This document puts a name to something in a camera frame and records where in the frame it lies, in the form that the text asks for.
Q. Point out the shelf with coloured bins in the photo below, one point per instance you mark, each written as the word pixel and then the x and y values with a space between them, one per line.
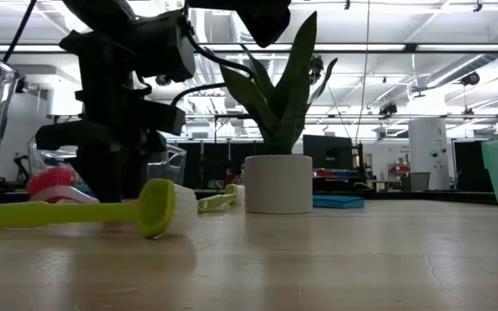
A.
pixel 344 174

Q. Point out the blue sponge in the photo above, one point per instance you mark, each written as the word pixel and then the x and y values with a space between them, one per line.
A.
pixel 337 201

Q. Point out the grey crate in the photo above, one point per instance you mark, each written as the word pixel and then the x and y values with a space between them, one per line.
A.
pixel 417 181

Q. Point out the red tool shelf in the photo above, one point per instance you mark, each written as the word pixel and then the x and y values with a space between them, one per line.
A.
pixel 398 169

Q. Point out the black partition panel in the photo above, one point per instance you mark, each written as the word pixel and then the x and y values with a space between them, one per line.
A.
pixel 208 166
pixel 469 164

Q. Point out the black ceiling spotlight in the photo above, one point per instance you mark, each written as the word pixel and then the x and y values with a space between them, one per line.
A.
pixel 317 65
pixel 164 80
pixel 470 78
pixel 22 85
pixel 388 109

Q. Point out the white column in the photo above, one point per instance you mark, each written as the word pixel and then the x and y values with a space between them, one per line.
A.
pixel 426 138

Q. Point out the white ceiling unit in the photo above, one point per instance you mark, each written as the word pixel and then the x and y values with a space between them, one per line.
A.
pixel 61 103

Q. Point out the black monitor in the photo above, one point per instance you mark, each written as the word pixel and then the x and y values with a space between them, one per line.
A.
pixel 329 149

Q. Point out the snake plant in white pot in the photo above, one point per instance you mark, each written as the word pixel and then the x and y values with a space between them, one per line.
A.
pixel 279 185

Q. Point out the metal ventilation duct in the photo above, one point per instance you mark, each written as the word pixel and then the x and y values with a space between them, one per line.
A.
pixel 461 69

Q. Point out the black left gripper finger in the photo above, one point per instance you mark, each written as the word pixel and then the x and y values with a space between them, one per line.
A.
pixel 95 173
pixel 125 173

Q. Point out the person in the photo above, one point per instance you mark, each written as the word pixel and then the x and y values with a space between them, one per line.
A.
pixel 234 175

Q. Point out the red dish brush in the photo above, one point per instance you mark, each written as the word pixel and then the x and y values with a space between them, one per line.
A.
pixel 50 179

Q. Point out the green dish brush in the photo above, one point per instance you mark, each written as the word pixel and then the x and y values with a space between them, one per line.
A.
pixel 158 207
pixel 216 201

